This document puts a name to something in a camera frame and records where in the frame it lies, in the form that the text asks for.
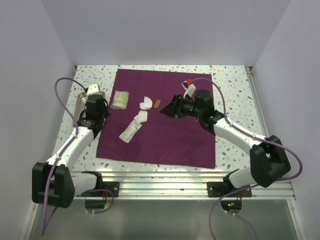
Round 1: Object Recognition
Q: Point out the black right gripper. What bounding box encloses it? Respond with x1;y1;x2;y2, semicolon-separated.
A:
160;94;203;119

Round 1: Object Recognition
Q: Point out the bagged bandage roll green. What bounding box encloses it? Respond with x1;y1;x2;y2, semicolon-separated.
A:
111;90;130;110

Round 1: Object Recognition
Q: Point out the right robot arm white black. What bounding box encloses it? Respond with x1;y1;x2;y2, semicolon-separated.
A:
160;89;291;197

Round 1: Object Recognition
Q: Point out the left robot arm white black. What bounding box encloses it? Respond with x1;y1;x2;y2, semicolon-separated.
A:
31;94;110;209

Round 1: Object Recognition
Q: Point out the steel instrument tray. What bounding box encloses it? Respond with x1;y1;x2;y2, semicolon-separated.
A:
73;92;88;126

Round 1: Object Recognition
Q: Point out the white gauze pad far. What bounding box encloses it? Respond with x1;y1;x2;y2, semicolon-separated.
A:
139;96;153;111

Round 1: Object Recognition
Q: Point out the white gauze pad near packet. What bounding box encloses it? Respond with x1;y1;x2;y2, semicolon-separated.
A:
134;110;148;124

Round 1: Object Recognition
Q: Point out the suture packet white green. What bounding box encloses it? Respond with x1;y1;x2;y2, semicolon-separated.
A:
119;120;142;143

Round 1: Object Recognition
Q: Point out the purple cloth mat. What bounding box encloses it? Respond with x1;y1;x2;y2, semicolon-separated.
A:
96;69;216;169

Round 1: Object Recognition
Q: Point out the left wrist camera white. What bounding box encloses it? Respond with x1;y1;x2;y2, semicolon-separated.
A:
86;83;101;96

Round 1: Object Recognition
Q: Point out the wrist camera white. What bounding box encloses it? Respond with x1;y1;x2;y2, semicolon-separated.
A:
86;83;101;96
181;79;196;99

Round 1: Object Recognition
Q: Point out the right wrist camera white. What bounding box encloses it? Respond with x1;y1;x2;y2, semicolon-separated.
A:
181;79;196;99

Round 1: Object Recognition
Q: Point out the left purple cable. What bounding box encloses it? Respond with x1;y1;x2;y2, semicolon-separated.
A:
40;77;88;236

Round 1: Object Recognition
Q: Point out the purple cable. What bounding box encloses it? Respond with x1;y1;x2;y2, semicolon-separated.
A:
192;77;303;240
40;77;88;236

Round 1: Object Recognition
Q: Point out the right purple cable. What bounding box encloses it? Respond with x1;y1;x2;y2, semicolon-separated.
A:
192;77;303;240

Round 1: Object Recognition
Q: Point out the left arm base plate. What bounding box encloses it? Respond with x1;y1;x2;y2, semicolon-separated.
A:
81;171;120;199

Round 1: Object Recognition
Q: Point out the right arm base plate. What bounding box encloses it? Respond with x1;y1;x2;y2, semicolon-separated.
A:
206;169;253;199

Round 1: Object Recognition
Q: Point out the aluminium rail frame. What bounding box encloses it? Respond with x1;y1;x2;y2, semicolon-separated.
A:
19;65;306;240

